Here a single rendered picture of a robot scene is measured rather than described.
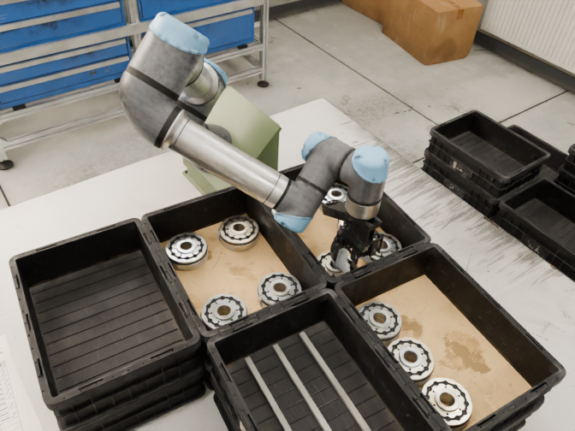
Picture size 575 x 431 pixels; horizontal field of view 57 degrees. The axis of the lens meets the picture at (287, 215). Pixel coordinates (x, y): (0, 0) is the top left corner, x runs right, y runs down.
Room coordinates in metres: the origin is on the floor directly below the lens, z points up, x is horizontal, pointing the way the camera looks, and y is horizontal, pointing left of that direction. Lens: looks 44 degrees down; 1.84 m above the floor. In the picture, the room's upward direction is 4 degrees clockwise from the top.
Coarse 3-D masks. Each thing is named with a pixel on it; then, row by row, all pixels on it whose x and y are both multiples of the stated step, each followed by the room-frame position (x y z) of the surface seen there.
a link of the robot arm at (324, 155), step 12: (312, 144) 0.92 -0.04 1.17; (324, 144) 0.91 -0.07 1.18; (336, 144) 0.91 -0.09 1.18; (312, 156) 0.90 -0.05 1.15; (324, 156) 0.89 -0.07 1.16; (336, 156) 0.88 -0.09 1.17; (312, 168) 0.88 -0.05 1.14; (324, 168) 0.87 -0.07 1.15; (336, 168) 0.87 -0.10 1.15; (312, 180) 0.86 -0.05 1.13; (324, 180) 0.86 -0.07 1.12
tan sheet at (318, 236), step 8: (320, 216) 1.06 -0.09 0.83; (328, 216) 1.06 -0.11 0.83; (312, 224) 1.03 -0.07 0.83; (320, 224) 1.03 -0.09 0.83; (328, 224) 1.03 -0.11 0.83; (336, 224) 1.03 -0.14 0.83; (304, 232) 1.00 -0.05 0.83; (312, 232) 1.00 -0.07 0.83; (320, 232) 1.00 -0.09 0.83; (328, 232) 1.00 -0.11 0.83; (336, 232) 1.00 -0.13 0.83; (304, 240) 0.96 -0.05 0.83; (312, 240) 0.97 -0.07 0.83; (320, 240) 0.97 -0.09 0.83; (328, 240) 0.97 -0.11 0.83; (312, 248) 0.94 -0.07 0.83; (320, 248) 0.94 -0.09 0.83; (328, 248) 0.94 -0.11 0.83; (360, 264) 0.89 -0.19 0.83
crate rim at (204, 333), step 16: (224, 192) 1.02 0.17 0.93; (176, 208) 0.95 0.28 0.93; (144, 224) 0.89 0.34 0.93; (288, 240) 0.87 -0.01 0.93; (160, 256) 0.79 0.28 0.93; (304, 256) 0.82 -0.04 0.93; (176, 288) 0.70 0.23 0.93; (320, 288) 0.73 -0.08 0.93; (192, 304) 0.66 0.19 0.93; (272, 304) 0.68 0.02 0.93; (240, 320) 0.63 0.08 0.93; (208, 336) 0.59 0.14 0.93
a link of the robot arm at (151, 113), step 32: (128, 96) 0.89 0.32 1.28; (160, 96) 0.90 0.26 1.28; (160, 128) 0.86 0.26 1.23; (192, 128) 0.88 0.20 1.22; (192, 160) 0.86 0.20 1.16; (224, 160) 0.85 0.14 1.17; (256, 160) 0.88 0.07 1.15; (256, 192) 0.83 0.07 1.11; (288, 192) 0.83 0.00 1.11; (320, 192) 0.85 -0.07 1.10; (288, 224) 0.80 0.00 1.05
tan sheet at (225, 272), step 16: (208, 240) 0.94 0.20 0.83; (208, 256) 0.89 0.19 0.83; (224, 256) 0.89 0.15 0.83; (240, 256) 0.90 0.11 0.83; (256, 256) 0.90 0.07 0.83; (272, 256) 0.90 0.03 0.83; (176, 272) 0.83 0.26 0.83; (192, 272) 0.83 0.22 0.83; (208, 272) 0.84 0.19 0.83; (224, 272) 0.84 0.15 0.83; (240, 272) 0.84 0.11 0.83; (256, 272) 0.84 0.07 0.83; (272, 272) 0.85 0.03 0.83; (288, 272) 0.85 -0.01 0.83; (192, 288) 0.78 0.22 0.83; (208, 288) 0.78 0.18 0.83; (224, 288) 0.79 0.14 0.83; (240, 288) 0.79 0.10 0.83; (256, 288) 0.79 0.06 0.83; (256, 304) 0.75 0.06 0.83
